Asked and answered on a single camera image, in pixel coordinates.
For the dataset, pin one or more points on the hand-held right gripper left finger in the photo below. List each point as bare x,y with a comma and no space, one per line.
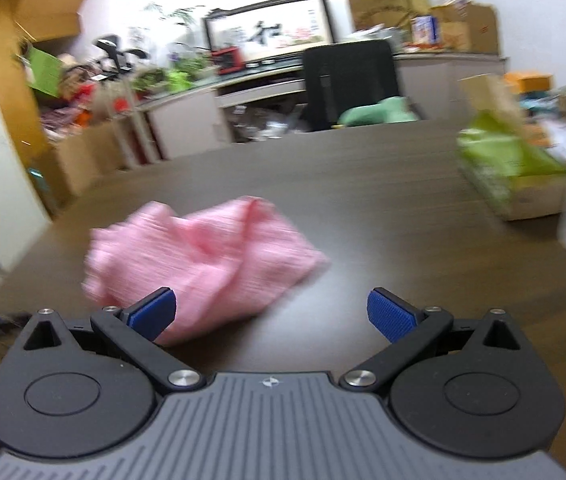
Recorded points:
153,314

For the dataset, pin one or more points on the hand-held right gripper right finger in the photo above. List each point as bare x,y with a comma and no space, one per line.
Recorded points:
388,316

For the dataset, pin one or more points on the pink towel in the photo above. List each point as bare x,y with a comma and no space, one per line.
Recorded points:
213,255

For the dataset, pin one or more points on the open cardboard floor box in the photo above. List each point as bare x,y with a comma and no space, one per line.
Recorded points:
88,155

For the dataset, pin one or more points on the grey sideboard cabinet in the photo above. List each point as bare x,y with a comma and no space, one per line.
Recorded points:
183,120

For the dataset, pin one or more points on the green cardboard box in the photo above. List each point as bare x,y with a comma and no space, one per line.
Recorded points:
503,155

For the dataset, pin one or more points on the black office chair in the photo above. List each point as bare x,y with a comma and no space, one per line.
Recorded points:
348,75

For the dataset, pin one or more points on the potted green plant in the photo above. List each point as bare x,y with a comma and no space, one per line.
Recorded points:
183,67

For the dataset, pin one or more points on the red blender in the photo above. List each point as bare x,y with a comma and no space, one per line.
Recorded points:
228,58

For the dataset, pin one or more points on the green paper bag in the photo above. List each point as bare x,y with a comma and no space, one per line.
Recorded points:
45,70

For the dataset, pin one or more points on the garment steamer stand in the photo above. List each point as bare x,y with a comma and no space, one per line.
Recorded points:
113,47

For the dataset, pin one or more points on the orange box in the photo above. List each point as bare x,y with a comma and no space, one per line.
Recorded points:
530,81

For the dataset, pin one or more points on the small colourful box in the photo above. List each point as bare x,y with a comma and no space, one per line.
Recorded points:
424,30

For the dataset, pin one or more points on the printed cardboard box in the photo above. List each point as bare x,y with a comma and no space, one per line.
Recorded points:
473,27

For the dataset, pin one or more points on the flat brown cardboard box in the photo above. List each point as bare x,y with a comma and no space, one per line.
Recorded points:
383,10

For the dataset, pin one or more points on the framed calligraphy picture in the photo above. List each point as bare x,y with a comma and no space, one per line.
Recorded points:
273,25

